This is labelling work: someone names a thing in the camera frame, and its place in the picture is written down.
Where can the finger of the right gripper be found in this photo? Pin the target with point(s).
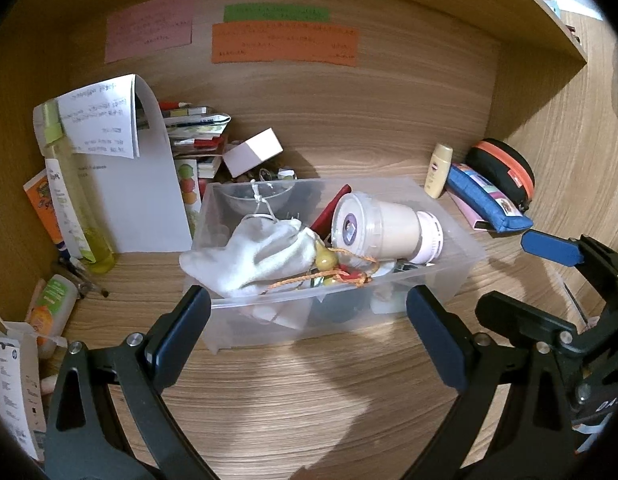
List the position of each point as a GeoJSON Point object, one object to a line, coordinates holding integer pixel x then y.
{"type": "Point", "coordinates": [596, 262]}
{"type": "Point", "coordinates": [523, 325]}

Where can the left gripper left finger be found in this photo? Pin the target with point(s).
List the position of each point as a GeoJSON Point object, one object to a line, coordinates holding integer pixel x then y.
{"type": "Point", "coordinates": [85, 439]}

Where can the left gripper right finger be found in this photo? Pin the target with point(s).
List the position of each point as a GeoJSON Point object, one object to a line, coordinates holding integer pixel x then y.
{"type": "Point", "coordinates": [533, 439]}

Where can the pink round fan device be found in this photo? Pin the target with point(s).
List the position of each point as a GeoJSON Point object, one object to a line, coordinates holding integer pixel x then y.
{"type": "Point", "coordinates": [431, 243]}

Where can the beige cup with clear lid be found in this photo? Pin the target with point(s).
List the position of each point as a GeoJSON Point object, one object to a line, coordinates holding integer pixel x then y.
{"type": "Point", "coordinates": [368, 227]}

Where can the gourd charm with orange cord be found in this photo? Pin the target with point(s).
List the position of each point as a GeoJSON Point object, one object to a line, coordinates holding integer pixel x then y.
{"type": "Point", "coordinates": [310, 261]}

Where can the red round object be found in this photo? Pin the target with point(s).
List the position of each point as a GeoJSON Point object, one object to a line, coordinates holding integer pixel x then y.
{"type": "Point", "coordinates": [322, 225]}

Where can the white drawstring cloth bag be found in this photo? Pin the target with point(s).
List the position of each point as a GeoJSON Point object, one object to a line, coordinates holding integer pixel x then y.
{"type": "Point", "coordinates": [259, 253]}

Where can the white power strip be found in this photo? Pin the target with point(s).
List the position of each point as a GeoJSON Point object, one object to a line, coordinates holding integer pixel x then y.
{"type": "Point", "coordinates": [20, 396]}

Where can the pink phone under pouch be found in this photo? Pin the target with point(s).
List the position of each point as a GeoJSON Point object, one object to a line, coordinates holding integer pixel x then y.
{"type": "Point", "coordinates": [474, 220]}

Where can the blue patterned pencil pouch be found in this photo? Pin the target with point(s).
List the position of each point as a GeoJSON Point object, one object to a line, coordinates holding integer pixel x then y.
{"type": "Point", "coordinates": [486, 199]}

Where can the black orange zip case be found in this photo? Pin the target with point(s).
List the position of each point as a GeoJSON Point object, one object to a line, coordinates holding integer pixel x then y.
{"type": "Point", "coordinates": [504, 167]}

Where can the orange green tube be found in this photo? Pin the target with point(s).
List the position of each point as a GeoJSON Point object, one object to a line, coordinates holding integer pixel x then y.
{"type": "Point", "coordinates": [51, 312]}

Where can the cream lotion bottle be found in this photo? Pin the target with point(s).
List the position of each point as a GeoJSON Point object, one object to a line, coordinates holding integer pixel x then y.
{"type": "Point", "coordinates": [438, 170]}

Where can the orange snack packet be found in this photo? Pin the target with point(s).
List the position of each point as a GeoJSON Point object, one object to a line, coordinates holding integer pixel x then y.
{"type": "Point", "coordinates": [37, 190]}

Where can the clear plastic storage bin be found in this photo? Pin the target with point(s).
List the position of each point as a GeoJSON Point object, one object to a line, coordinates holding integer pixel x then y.
{"type": "Point", "coordinates": [329, 308]}

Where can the yellow-green spray bottle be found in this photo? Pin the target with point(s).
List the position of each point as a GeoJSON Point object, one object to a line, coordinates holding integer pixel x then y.
{"type": "Point", "coordinates": [71, 200]}

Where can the white curved paper stand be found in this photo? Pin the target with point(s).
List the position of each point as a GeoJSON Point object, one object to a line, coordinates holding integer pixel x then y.
{"type": "Point", "coordinates": [124, 158]}

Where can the stack of books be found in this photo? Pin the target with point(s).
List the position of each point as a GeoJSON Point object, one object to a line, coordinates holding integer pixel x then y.
{"type": "Point", "coordinates": [198, 136]}

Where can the white small box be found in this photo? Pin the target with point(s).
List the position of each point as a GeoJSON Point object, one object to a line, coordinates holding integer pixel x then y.
{"type": "Point", "coordinates": [252, 152]}

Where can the orange sticky note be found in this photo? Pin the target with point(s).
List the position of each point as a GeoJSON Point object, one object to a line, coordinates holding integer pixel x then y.
{"type": "Point", "coordinates": [268, 41]}

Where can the green sticky note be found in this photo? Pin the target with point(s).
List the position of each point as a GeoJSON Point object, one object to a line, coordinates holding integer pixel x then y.
{"type": "Point", "coordinates": [269, 11]}

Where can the pink sticky note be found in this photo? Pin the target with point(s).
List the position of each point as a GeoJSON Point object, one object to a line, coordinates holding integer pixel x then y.
{"type": "Point", "coordinates": [148, 27]}

